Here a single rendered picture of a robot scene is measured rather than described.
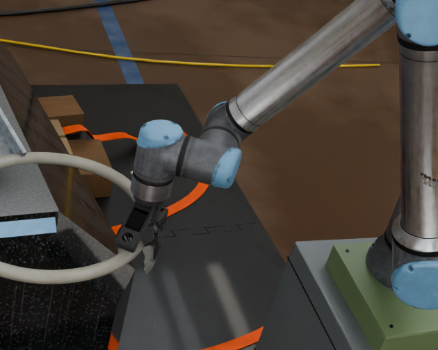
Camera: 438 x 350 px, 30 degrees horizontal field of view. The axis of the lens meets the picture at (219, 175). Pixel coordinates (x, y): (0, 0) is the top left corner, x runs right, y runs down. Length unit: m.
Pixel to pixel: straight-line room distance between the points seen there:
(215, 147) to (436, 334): 0.69
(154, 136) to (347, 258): 0.63
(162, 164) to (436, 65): 0.60
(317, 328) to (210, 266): 1.25
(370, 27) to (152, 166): 0.53
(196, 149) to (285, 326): 0.71
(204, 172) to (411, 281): 0.49
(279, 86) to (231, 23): 3.44
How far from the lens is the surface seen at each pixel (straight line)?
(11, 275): 1.79
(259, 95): 1.77
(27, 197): 2.14
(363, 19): 1.67
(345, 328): 2.00
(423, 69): 1.54
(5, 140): 2.20
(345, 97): 4.74
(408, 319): 1.99
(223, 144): 1.76
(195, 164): 1.73
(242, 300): 3.20
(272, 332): 2.34
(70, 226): 2.14
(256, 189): 3.78
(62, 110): 3.79
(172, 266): 3.25
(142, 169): 1.77
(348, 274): 2.05
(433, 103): 1.57
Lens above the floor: 2.20
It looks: 35 degrees down
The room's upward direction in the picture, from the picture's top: 15 degrees clockwise
